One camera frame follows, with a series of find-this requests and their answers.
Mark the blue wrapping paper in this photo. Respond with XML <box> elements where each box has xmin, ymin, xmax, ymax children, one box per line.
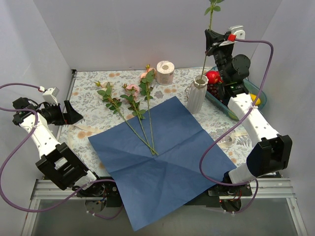
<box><xmin>89</xmin><ymin>97</ymin><xmax>235</xmax><ymax>231</ymax></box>

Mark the pink rose flower stem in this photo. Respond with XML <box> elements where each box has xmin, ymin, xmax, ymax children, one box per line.
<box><xmin>95</xmin><ymin>81</ymin><xmax>158</xmax><ymax>155</ymax></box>

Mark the red apple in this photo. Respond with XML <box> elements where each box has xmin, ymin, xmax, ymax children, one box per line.
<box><xmin>205</xmin><ymin>70</ymin><xmax>221</xmax><ymax>84</ymax></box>

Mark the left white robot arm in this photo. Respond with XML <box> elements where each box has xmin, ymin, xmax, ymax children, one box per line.
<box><xmin>13</xmin><ymin>97</ymin><xmax>105</xmax><ymax>197</ymax></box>

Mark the purple grape bunch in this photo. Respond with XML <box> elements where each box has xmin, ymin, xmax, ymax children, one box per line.
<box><xmin>207</xmin><ymin>84</ymin><xmax>220</xmax><ymax>99</ymax></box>

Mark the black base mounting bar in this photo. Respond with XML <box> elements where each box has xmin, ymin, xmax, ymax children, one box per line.
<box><xmin>76</xmin><ymin>177</ymin><xmax>252</xmax><ymax>211</ymax></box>

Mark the toilet paper roll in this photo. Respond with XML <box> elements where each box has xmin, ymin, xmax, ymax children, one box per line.
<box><xmin>156</xmin><ymin>60</ymin><xmax>175</xmax><ymax>85</ymax></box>

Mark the floral patterned tablecloth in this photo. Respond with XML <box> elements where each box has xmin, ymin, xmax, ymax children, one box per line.
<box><xmin>58</xmin><ymin>68</ymin><xmax>252</xmax><ymax>177</ymax></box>

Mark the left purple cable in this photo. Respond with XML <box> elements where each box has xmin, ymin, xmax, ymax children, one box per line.
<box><xmin>0</xmin><ymin>83</ymin><xmax>124</xmax><ymax>220</ymax></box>

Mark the white rose flower stem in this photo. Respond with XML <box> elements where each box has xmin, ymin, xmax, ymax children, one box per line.
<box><xmin>201</xmin><ymin>0</ymin><xmax>227</xmax><ymax>75</ymax></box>

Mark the beige ribbon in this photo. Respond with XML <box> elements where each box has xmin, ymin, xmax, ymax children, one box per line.
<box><xmin>66</xmin><ymin>124</ymin><xmax>101</xmax><ymax>154</ymax></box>

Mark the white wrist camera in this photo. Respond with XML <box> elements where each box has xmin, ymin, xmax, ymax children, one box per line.
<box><xmin>219</xmin><ymin>25</ymin><xmax>246</xmax><ymax>46</ymax></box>
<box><xmin>42</xmin><ymin>87</ymin><xmax>59</xmax><ymax>105</ymax></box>

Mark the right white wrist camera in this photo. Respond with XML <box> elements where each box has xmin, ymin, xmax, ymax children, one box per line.
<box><xmin>219</xmin><ymin>25</ymin><xmax>246</xmax><ymax>46</ymax></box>

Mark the teal plastic fruit container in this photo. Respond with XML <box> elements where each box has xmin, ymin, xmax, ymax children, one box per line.
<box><xmin>205</xmin><ymin>65</ymin><xmax>268</xmax><ymax>121</ymax></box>

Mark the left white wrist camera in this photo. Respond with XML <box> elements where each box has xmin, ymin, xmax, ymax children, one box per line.
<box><xmin>42</xmin><ymin>87</ymin><xmax>59</xmax><ymax>105</ymax></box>

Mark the white ribbed ceramic vase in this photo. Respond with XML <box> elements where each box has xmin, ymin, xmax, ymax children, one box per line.
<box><xmin>187</xmin><ymin>75</ymin><xmax>208</xmax><ymax>114</ymax></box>

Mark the yellow lemon right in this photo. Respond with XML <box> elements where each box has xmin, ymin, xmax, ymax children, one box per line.
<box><xmin>250</xmin><ymin>93</ymin><xmax>261</xmax><ymax>106</ymax></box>

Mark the peach rose flower stem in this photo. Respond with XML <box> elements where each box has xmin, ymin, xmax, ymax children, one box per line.
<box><xmin>139</xmin><ymin>64</ymin><xmax>156</xmax><ymax>155</ymax></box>

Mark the pink bud flower stem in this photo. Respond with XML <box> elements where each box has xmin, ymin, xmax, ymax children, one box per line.
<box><xmin>121</xmin><ymin>84</ymin><xmax>155</xmax><ymax>155</ymax></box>

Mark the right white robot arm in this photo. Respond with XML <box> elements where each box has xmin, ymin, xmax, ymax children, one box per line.
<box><xmin>205</xmin><ymin>26</ymin><xmax>292</xmax><ymax>196</ymax></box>

